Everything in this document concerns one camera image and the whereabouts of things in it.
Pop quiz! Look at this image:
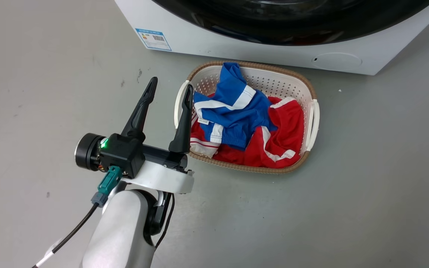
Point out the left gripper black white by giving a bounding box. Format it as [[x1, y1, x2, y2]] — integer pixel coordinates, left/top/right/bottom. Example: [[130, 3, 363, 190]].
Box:
[[75, 77, 195, 194]]

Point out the white washing machine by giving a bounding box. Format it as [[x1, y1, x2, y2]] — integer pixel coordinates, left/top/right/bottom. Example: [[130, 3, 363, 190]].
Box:
[[114, 0, 429, 76]]

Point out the black glass washing machine door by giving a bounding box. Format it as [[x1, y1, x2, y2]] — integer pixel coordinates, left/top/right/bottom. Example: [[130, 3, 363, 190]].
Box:
[[151, 0, 429, 46]]

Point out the blue white garment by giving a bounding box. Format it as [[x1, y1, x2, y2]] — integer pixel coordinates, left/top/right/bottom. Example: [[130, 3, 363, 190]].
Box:
[[193, 62, 279, 151]]

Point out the blue energy label sticker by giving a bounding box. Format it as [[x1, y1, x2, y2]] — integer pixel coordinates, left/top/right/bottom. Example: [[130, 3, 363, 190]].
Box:
[[135, 28, 172, 51]]

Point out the white woven-rim laundry basket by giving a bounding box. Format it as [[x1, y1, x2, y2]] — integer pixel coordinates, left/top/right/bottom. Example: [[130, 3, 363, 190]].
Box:
[[174, 61, 320, 175]]

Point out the red white garment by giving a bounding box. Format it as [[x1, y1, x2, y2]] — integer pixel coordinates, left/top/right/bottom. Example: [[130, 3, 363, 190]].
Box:
[[190, 93, 305, 169]]

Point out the round white filter cover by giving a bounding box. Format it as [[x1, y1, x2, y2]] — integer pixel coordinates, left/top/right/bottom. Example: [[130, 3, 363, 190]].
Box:
[[311, 52, 363, 70]]

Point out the black cable with teal connector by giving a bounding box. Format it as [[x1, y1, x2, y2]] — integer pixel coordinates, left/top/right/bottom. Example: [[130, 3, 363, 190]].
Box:
[[32, 166, 124, 268]]

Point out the thin black cable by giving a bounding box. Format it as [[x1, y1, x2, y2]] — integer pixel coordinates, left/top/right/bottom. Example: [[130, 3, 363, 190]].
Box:
[[154, 192, 175, 249]]

